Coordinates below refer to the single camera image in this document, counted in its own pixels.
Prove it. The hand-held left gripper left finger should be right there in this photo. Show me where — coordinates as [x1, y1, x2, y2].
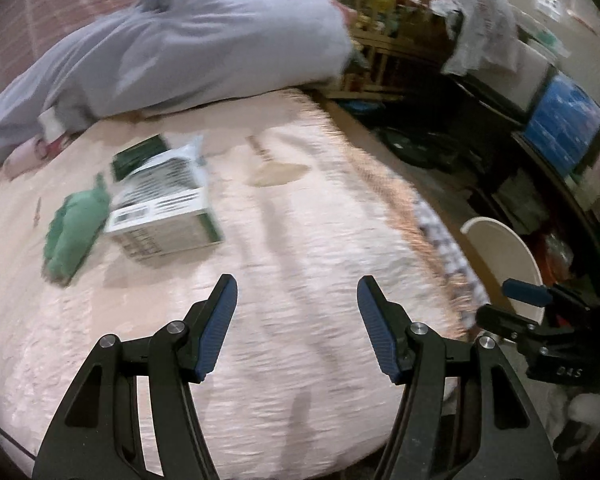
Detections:
[31, 274, 239, 480]

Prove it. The grey quilt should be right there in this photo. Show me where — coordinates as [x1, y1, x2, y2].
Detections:
[0, 0, 354, 174]

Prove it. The white plastic bag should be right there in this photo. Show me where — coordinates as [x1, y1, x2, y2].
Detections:
[429, 0, 522, 77]

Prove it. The blue printed box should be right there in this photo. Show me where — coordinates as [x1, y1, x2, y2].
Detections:
[521, 71, 600, 177]

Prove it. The black bag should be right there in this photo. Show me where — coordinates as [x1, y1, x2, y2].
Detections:
[379, 126, 463, 170]

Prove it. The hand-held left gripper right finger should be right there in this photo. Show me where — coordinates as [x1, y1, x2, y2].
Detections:
[356, 275, 561, 480]

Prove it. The teal white packet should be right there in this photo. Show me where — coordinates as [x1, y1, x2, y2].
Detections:
[529, 29, 568, 58]

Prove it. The pink pouch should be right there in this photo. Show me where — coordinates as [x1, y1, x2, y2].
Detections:
[1, 136, 49, 179]

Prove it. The plaid bed sheet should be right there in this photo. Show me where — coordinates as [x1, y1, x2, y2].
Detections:
[412, 199, 488, 328]

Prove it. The red white packet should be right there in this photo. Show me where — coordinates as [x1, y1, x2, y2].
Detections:
[36, 109, 79, 154]

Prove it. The white printed carton box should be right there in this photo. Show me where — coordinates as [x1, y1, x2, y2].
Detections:
[104, 144, 227, 267]

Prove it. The grey white storage box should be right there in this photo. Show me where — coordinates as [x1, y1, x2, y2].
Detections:
[472, 40, 558, 117]

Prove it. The green cloth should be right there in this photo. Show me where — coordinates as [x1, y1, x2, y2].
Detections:
[41, 174, 112, 287]

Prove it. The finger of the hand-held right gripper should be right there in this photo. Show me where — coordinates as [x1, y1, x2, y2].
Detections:
[502, 279, 555, 308]
[475, 303, 537, 344]

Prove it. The dark green packet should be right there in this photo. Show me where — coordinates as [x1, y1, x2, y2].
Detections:
[110, 134, 170, 182]

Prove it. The wooden crib rail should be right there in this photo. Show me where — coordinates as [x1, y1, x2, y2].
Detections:
[324, 0, 433, 107]

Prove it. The black cable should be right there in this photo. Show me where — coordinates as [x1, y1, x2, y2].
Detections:
[0, 416, 37, 462]

